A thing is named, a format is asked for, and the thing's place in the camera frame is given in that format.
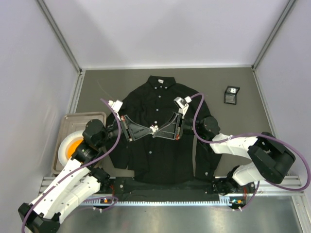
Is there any aluminium frame rail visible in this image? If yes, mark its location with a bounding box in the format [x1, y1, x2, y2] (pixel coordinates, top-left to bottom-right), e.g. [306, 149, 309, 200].
[38, 176, 306, 197]

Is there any purple cable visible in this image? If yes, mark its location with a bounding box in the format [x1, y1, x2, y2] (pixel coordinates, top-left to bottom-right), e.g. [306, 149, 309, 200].
[189, 93, 311, 212]
[21, 98, 122, 233]

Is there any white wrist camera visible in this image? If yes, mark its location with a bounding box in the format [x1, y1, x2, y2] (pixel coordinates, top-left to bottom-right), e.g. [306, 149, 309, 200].
[173, 96, 192, 117]
[108, 100, 123, 113]

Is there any black button-up shirt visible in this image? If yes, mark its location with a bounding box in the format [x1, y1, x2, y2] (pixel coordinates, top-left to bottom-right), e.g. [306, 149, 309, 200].
[109, 76, 222, 184]

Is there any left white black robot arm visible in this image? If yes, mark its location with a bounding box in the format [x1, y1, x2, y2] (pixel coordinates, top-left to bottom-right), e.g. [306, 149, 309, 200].
[18, 116, 158, 233]

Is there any small black open box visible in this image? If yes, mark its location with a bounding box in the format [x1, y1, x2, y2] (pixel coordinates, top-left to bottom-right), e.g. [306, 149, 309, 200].
[224, 86, 240, 105]

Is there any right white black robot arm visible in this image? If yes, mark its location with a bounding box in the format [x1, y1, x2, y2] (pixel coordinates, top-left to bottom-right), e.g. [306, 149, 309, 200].
[151, 113, 296, 186]

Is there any grey slotted cable duct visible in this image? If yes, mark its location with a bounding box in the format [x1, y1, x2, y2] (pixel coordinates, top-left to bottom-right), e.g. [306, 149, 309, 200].
[80, 196, 244, 207]

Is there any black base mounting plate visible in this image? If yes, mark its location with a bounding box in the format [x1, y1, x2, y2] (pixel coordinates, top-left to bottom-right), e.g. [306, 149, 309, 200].
[98, 177, 255, 201]

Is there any grey metal tray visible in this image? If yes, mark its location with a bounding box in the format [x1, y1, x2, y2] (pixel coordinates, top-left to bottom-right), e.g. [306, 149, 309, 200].
[52, 112, 107, 175]

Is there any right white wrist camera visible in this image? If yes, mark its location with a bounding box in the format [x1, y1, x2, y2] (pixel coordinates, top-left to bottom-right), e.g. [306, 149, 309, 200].
[173, 96, 192, 117]

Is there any white bowl orange inside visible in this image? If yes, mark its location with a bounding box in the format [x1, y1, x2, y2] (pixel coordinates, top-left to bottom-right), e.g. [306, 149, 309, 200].
[58, 130, 83, 166]

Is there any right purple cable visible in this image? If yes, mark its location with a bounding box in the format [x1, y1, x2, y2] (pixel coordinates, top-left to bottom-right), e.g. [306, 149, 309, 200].
[189, 93, 311, 212]

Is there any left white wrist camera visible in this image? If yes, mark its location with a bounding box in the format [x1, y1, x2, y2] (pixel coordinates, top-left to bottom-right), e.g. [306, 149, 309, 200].
[108, 100, 123, 113]

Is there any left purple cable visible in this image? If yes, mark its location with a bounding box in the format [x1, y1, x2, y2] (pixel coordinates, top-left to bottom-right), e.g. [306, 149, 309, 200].
[21, 98, 122, 233]

